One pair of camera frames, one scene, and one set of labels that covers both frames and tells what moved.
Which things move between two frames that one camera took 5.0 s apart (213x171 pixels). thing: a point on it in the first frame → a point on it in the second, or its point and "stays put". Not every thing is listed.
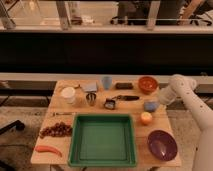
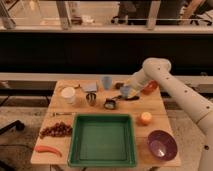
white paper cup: [68, 94] stays put
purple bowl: [162, 145] stays put
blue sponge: [151, 106] → [125, 90]
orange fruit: [146, 118] stays put
